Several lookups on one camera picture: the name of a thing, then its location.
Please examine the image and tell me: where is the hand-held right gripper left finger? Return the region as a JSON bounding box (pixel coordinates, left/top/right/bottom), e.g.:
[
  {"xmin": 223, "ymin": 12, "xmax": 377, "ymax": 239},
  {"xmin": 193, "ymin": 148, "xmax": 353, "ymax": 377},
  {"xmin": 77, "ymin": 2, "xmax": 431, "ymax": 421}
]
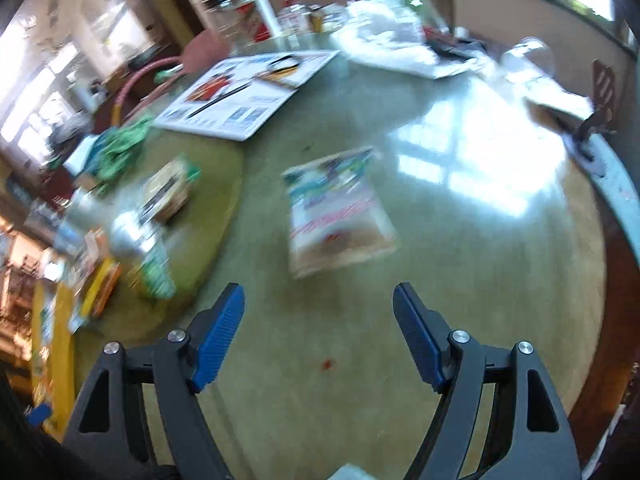
[{"xmin": 62, "ymin": 282, "xmax": 246, "ymax": 480}]

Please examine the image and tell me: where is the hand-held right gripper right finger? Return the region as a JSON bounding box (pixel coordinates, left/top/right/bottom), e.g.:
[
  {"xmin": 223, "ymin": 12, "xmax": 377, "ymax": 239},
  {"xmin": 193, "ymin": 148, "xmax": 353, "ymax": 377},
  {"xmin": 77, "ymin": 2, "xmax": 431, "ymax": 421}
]
[{"xmin": 392, "ymin": 282, "xmax": 583, "ymax": 480}]

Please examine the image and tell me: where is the green snack packet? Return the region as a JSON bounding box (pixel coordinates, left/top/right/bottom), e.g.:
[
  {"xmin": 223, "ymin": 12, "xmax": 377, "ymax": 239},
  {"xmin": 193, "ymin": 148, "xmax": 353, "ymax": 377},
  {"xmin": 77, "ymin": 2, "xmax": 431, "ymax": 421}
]
[{"xmin": 134, "ymin": 244, "xmax": 179, "ymax": 299}]

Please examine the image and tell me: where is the orange snack packet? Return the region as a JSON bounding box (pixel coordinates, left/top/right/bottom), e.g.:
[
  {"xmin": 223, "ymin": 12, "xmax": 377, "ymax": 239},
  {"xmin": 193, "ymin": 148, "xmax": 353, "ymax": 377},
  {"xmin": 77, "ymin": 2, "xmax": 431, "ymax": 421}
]
[{"xmin": 74, "ymin": 259, "xmax": 124, "ymax": 322}]

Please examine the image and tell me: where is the white red snack packet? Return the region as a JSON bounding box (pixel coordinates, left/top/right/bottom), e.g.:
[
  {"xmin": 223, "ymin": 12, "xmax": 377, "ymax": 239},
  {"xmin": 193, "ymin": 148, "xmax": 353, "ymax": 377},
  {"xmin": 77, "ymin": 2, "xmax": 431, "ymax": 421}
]
[{"xmin": 281, "ymin": 146, "xmax": 402, "ymax": 279}]

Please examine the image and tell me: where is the white brown snack packet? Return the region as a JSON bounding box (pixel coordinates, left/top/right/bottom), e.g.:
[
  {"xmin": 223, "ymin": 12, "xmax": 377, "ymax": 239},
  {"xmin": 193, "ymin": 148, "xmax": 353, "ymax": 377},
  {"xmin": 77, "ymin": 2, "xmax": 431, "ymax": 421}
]
[{"xmin": 141, "ymin": 156, "xmax": 202, "ymax": 224}]

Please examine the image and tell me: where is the yellow cardboard tray box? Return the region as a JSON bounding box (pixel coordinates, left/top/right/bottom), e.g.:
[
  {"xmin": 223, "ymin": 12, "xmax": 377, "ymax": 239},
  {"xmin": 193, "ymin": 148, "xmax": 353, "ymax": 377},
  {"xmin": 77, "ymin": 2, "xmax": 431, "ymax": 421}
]
[{"xmin": 29, "ymin": 279, "xmax": 77, "ymax": 437}]

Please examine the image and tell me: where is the green cloth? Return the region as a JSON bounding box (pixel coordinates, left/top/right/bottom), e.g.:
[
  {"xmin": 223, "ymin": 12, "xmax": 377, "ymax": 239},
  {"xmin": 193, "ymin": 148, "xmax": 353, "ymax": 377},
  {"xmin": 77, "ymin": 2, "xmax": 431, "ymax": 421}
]
[{"xmin": 94, "ymin": 114, "xmax": 157, "ymax": 182}]

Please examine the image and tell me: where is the tissue box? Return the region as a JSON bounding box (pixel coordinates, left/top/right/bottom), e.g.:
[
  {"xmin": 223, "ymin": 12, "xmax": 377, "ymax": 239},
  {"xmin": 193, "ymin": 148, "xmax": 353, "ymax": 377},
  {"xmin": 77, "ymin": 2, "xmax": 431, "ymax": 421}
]
[{"xmin": 64, "ymin": 134, "xmax": 102, "ymax": 177}]

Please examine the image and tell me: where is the white printed booklet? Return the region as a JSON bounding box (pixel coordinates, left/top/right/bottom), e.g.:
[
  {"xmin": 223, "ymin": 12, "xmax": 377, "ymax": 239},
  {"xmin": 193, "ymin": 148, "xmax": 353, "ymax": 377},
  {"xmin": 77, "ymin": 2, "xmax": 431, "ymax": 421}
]
[{"xmin": 152, "ymin": 49, "xmax": 342, "ymax": 142}]

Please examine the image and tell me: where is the wicker chair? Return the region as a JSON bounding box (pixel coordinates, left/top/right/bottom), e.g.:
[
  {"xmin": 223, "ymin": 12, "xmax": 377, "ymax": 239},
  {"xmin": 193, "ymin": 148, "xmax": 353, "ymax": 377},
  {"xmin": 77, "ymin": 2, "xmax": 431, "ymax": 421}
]
[{"xmin": 109, "ymin": 57, "xmax": 184, "ymax": 127}]

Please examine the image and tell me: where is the clear drinking glass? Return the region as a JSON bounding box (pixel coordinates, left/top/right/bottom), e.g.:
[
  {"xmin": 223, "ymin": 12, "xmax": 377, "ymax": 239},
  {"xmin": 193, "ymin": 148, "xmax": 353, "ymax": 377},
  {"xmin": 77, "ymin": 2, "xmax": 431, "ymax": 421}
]
[{"xmin": 499, "ymin": 37, "xmax": 557, "ymax": 82}]

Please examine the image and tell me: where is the white plastic bag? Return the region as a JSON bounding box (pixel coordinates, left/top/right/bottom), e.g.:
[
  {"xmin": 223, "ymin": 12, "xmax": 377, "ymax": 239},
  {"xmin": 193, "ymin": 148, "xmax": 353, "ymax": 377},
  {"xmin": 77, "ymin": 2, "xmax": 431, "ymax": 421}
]
[{"xmin": 331, "ymin": 0, "xmax": 497, "ymax": 79}]

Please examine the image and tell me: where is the brown phone stand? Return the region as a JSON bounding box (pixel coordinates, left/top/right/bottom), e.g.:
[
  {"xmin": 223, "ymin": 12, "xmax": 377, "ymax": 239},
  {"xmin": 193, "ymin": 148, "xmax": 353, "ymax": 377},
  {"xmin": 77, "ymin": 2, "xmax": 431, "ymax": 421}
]
[{"xmin": 571, "ymin": 58, "xmax": 622, "ymax": 162}]

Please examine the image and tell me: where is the glass jar black lid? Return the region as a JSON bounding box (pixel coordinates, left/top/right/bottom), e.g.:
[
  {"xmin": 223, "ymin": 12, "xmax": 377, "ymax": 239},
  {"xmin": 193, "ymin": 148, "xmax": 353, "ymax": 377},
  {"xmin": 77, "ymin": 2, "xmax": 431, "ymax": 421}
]
[{"xmin": 202, "ymin": 0, "xmax": 236, "ymax": 47}]

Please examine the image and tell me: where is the small clear glass bottle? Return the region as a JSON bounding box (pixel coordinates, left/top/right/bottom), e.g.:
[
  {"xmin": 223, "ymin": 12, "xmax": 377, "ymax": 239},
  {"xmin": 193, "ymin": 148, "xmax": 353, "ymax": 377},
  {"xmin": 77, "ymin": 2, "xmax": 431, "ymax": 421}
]
[{"xmin": 277, "ymin": 0, "xmax": 312, "ymax": 37}]

